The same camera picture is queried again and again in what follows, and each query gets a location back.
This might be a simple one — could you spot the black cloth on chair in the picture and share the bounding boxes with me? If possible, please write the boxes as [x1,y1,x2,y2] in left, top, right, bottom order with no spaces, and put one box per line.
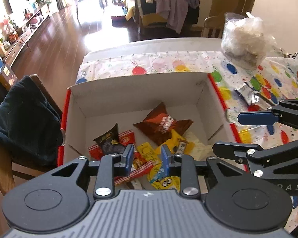
[0,76,63,168]

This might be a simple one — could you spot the wooden chair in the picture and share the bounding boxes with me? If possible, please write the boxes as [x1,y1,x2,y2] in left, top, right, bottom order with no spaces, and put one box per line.
[0,75,63,195]

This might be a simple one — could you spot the purple clothes pile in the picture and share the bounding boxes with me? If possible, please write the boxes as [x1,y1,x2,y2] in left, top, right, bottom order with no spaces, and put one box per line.
[134,0,200,34]

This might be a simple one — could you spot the clear tub with plastic bag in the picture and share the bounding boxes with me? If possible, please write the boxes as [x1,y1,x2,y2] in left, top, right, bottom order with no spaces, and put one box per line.
[221,12,276,70]

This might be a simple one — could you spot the silver black snack packet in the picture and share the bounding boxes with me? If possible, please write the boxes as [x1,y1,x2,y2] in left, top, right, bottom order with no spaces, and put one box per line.
[235,83,259,106]

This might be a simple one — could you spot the black yellow snack packet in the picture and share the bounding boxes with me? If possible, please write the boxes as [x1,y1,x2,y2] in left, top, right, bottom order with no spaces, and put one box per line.
[94,123,125,155]

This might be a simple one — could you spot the pale yellow snack packet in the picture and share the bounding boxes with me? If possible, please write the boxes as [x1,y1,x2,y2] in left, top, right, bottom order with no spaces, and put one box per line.
[184,131,215,161]

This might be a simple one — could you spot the red checkered snack packet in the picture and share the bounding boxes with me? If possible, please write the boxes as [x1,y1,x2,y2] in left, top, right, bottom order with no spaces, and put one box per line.
[87,129,157,186]

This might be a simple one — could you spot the balloon birthday tablecloth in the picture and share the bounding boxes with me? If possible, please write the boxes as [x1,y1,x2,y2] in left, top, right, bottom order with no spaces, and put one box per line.
[75,50,298,233]

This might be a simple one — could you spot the coffee table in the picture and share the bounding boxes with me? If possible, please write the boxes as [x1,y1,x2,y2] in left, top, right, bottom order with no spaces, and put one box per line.
[75,0,108,17]

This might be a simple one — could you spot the red cardboard box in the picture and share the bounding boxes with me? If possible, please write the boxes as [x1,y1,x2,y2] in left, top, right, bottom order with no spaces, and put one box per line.
[57,72,239,165]

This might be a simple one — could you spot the long tv console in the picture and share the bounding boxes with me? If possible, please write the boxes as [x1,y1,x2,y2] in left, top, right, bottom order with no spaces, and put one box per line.
[2,4,50,67]

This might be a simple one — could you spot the yellow minion snack packet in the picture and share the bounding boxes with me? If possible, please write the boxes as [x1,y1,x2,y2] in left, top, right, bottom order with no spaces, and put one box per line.
[137,142,180,191]

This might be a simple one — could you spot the yellow small snack packet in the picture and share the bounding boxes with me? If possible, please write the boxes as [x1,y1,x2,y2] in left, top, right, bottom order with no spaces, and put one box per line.
[154,130,195,155]

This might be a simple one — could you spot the brown chip bag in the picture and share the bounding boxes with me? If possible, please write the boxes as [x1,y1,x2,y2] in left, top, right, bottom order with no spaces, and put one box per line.
[133,102,193,146]

